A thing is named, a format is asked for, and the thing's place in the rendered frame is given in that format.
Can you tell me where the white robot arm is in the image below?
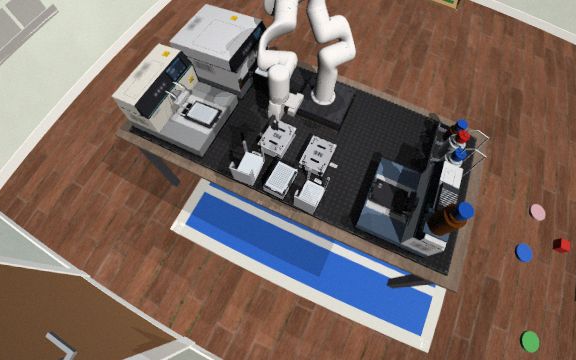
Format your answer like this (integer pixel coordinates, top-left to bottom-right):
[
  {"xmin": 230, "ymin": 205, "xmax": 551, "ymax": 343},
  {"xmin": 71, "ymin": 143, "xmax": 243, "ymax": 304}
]
[{"xmin": 257, "ymin": 0, "xmax": 356, "ymax": 117}]

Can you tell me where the red bottle cap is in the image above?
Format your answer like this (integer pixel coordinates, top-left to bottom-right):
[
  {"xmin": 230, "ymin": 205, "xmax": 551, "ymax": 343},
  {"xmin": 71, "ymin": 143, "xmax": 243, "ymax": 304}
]
[{"xmin": 456, "ymin": 130, "xmax": 470, "ymax": 143}]

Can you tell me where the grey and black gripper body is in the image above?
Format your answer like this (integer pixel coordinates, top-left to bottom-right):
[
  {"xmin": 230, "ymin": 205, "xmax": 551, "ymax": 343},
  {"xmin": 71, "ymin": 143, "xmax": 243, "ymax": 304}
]
[{"xmin": 268, "ymin": 100, "xmax": 287, "ymax": 122}]

